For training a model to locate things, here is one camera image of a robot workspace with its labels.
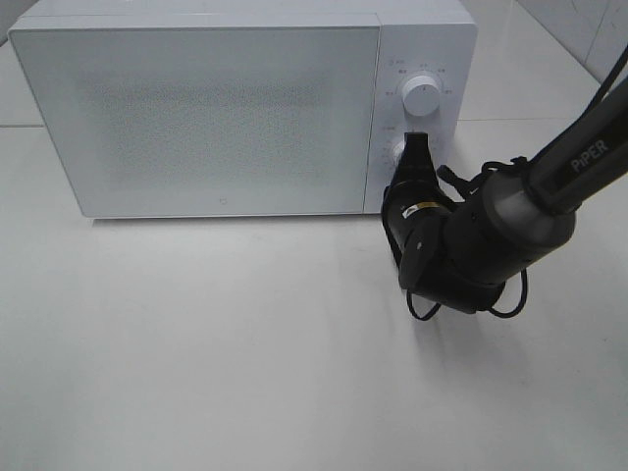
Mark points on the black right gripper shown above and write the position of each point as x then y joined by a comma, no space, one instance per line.
414,189

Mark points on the white microwave door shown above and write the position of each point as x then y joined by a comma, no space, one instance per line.
207,122

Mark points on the white microwave oven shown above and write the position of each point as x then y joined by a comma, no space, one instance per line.
437,37

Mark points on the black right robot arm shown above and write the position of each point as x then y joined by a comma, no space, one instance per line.
457,242

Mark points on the white microwave knob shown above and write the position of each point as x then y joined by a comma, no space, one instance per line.
396,153
421,94

